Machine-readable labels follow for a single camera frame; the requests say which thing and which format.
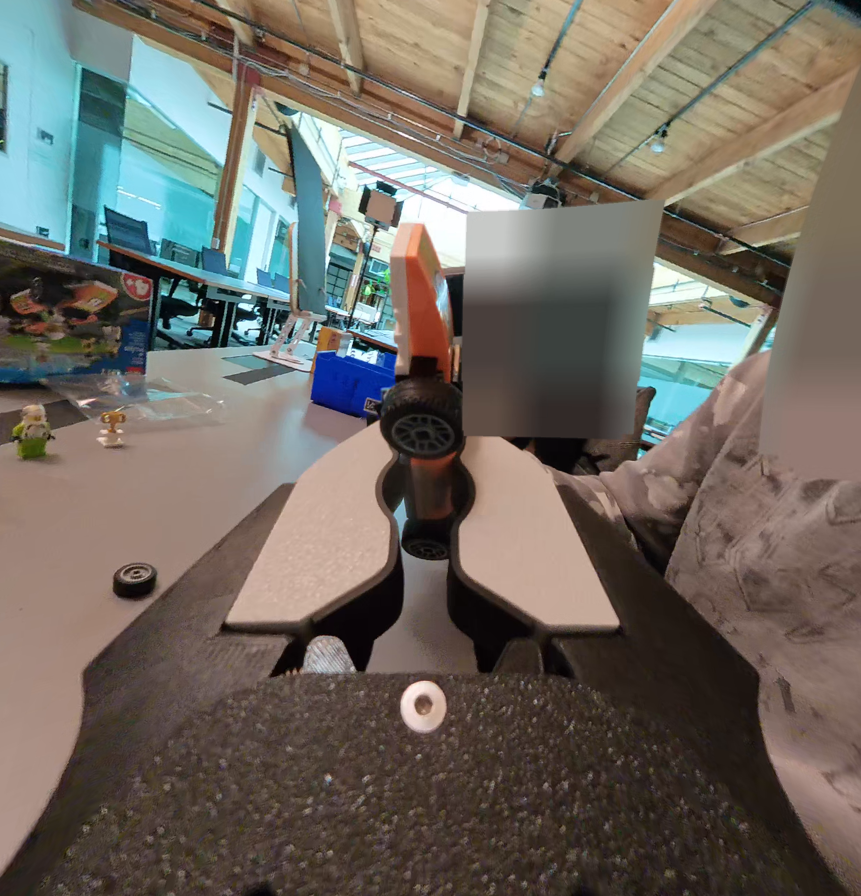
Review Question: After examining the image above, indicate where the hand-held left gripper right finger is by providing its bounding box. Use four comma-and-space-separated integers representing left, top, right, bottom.
449, 437, 623, 659

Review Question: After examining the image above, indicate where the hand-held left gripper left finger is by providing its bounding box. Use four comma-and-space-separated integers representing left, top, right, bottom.
224, 420, 406, 638

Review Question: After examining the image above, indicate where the orange lego race car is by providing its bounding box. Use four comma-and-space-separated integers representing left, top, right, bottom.
379, 222, 473, 561

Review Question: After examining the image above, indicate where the person's right forearm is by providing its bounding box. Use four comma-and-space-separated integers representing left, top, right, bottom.
550, 350, 774, 575

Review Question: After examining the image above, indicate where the loose black lego wheel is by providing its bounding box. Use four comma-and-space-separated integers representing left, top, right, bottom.
113, 562, 160, 600

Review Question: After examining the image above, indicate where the green lego minifigure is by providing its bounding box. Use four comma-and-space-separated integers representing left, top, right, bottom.
14, 404, 56, 460

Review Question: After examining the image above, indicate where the blue lego set box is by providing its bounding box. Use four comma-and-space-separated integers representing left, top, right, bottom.
0, 236, 158, 386

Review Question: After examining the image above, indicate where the blue plastic bin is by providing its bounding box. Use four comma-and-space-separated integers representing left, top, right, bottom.
310, 348, 399, 421

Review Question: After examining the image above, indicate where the white display stand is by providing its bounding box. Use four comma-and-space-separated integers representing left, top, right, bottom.
270, 311, 322, 372

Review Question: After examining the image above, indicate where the clear plastic bag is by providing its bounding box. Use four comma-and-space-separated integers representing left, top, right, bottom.
46, 369, 228, 428

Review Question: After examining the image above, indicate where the long wooden office desk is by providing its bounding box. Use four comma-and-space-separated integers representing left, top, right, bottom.
102, 241, 294, 348

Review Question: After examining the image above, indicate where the tall black panel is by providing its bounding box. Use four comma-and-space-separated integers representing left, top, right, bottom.
288, 129, 330, 312

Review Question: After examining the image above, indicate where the studio light panel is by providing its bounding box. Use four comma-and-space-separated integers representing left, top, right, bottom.
358, 187, 403, 232

